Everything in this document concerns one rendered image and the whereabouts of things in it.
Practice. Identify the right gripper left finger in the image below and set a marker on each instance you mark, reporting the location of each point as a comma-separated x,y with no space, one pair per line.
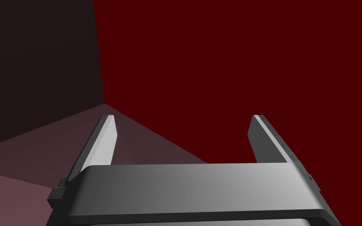
101,144

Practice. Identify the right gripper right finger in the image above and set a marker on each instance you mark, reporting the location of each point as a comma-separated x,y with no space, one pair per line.
269,144

